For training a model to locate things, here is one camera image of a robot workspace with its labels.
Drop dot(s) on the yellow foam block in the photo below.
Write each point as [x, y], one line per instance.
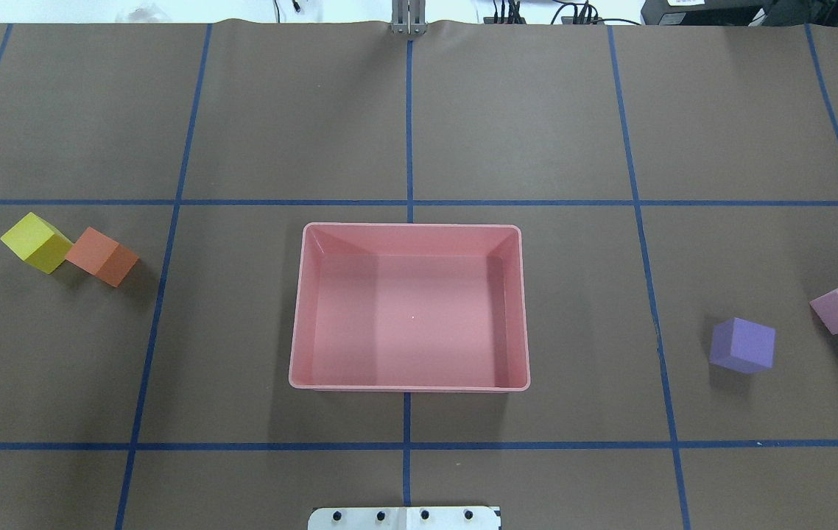
[37, 243]

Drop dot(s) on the pink plastic bin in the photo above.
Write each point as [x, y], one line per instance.
[410, 308]

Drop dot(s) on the orange foam block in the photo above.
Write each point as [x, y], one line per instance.
[101, 256]

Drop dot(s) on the purple foam block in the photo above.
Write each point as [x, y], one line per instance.
[744, 346]

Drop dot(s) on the silver aluminium frame post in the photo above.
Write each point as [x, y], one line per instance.
[408, 17]

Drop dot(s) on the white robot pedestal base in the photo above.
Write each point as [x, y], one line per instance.
[406, 517]

